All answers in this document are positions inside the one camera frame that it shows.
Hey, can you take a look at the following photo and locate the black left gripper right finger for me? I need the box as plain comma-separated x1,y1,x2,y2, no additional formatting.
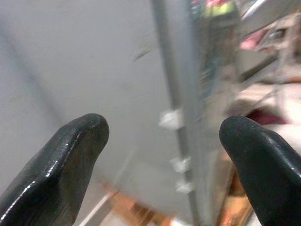
219,115,301,226

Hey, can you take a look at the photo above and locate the grey fridge door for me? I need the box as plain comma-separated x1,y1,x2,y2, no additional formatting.
0,0,207,226

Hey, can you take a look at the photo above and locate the white plastic clip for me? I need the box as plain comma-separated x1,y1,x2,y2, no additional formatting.
175,180,195,194
169,156,192,173
158,108,184,129

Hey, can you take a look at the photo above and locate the dark red item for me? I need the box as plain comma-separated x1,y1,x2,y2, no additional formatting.
246,108,289,126

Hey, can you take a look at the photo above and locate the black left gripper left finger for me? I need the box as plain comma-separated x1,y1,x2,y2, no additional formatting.
0,113,110,226

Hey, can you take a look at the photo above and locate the pink package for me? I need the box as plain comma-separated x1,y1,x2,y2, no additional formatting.
239,29,269,50

